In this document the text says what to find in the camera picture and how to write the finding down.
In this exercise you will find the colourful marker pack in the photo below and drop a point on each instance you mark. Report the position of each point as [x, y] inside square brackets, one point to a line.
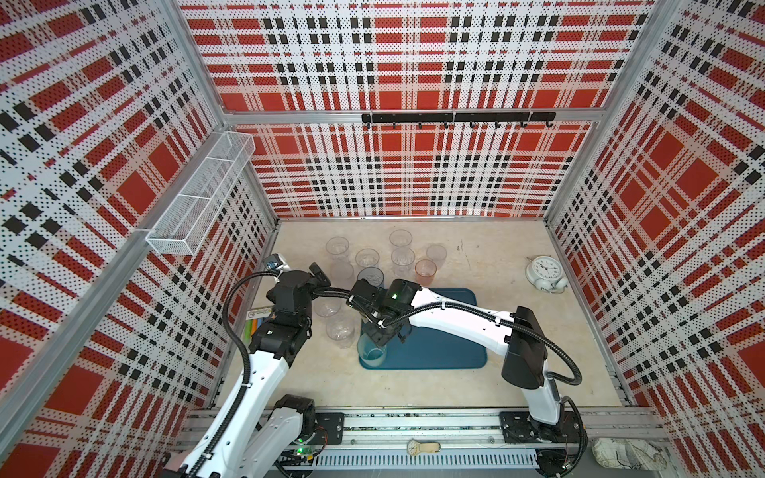
[253, 319]

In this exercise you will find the white alarm clock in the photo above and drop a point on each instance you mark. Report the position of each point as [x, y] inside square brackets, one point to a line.
[546, 274]

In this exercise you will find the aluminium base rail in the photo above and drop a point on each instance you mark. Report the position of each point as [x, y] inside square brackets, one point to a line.
[470, 438]

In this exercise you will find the beige small object on rail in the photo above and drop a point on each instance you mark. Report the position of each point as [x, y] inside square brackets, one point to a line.
[416, 448]

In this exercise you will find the clear faceted cup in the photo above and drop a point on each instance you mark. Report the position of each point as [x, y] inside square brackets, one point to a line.
[341, 331]
[327, 307]

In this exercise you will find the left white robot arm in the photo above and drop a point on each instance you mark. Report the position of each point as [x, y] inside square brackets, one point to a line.
[232, 446]

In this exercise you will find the pink plastic cup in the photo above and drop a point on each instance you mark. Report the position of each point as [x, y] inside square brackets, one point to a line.
[426, 271]

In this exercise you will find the clear cup back left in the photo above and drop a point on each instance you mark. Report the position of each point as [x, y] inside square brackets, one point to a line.
[338, 248]

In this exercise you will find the clear cup back centre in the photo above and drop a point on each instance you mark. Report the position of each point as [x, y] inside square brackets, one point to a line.
[400, 238]

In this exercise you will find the green textured plastic cup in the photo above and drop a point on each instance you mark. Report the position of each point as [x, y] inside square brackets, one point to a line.
[370, 354]

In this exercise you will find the blue textured plastic cup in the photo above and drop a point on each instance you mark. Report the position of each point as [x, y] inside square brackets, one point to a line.
[373, 275]

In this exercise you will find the crumpled white cloth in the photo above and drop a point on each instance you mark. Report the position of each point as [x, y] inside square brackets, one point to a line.
[629, 454]

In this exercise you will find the clear cup centre front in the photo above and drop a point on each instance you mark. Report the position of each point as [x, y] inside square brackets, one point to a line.
[403, 259]

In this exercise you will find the white wire mesh basket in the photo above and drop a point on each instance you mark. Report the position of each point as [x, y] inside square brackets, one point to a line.
[216, 169]

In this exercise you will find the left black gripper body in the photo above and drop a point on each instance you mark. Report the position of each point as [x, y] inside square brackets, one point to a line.
[306, 320]

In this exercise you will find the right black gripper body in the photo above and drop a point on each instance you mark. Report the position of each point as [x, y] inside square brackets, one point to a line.
[377, 319]

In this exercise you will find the frosted clear cup left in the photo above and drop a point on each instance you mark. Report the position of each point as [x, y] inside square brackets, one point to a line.
[342, 274]

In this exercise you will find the teal plastic tray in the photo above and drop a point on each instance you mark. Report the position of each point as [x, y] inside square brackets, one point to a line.
[428, 349]

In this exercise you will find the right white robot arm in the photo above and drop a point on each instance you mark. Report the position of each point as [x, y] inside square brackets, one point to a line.
[531, 362]

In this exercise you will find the clear cup middle row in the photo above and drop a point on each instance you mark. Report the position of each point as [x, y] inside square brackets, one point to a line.
[367, 258]

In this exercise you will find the black hook rail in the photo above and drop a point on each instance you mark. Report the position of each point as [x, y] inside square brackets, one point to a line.
[522, 118]

